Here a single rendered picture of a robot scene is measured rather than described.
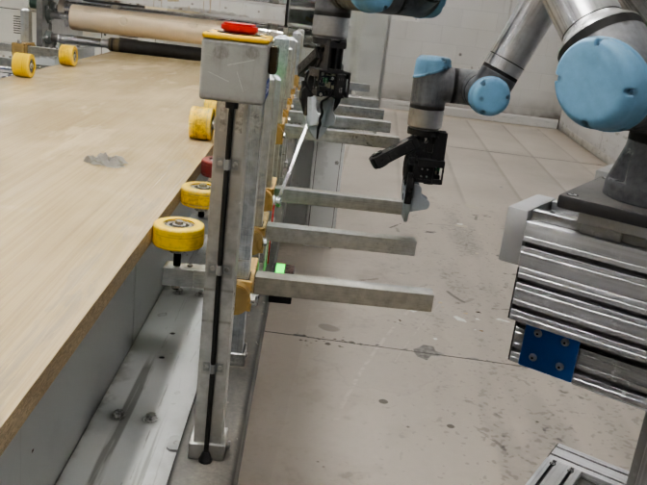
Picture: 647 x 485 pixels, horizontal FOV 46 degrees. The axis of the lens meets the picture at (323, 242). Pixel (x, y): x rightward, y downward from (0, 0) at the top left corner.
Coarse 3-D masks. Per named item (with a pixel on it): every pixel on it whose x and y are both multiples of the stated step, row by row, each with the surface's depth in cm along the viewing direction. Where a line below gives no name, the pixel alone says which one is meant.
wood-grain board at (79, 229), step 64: (128, 64) 335; (192, 64) 366; (0, 128) 177; (64, 128) 185; (128, 128) 194; (0, 192) 127; (64, 192) 132; (128, 192) 136; (0, 256) 100; (64, 256) 102; (128, 256) 105; (0, 320) 82; (64, 320) 84; (0, 384) 70; (0, 448) 64
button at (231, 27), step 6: (222, 24) 81; (228, 24) 81; (234, 24) 80; (240, 24) 80; (246, 24) 81; (252, 24) 83; (228, 30) 81; (234, 30) 80; (240, 30) 80; (246, 30) 81; (252, 30) 81
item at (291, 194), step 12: (276, 192) 168; (288, 192) 168; (300, 192) 168; (312, 192) 168; (324, 192) 169; (336, 192) 170; (348, 192) 171; (312, 204) 169; (324, 204) 169; (336, 204) 169; (348, 204) 169; (360, 204) 169; (372, 204) 169; (384, 204) 169; (396, 204) 169
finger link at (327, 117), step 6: (324, 102) 163; (330, 102) 162; (324, 108) 163; (330, 108) 162; (324, 114) 164; (330, 114) 162; (324, 120) 164; (330, 120) 162; (318, 126) 165; (324, 126) 164; (318, 132) 164; (324, 132) 165; (318, 138) 165
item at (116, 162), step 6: (90, 156) 154; (96, 156) 155; (102, 156) 155; (108, 156) 154; (114, 156) 153; (120, 156) 157; (90, 162) 153; (96, 162) 152; (102, 162) 153; (108, 162) 153; (114, 162) 153; (120, 162) 156; (126, 162) 157
